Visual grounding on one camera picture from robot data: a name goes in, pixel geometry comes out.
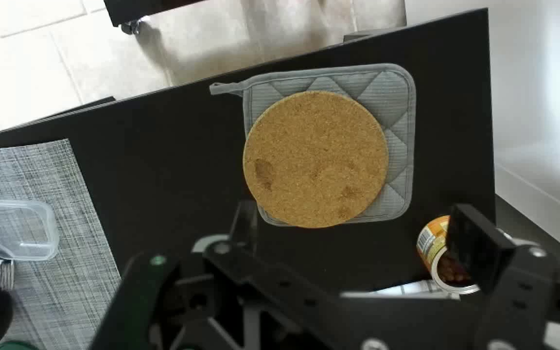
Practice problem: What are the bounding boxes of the round cork trivet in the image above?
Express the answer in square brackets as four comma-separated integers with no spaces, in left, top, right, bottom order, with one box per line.
[240,89,392,229]

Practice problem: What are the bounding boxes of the grey woven placemat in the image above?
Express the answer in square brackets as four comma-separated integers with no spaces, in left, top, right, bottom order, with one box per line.
[0,135,124,350]

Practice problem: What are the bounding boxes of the grey quilted pot holder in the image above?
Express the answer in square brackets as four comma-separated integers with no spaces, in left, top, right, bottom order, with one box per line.
[207,60,417,229]

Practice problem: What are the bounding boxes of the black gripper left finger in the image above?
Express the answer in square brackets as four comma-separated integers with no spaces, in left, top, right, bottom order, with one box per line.
[87,200,334,350]

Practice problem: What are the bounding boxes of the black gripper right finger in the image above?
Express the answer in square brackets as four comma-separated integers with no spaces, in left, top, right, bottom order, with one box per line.
[445,202,560,350]

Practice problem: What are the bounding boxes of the black table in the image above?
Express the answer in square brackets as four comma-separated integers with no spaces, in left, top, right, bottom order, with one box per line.
[0,5,497,350]

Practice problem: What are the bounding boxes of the yellow label food can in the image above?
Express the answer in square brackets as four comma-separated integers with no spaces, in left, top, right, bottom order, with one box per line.
[413,213,481,297]

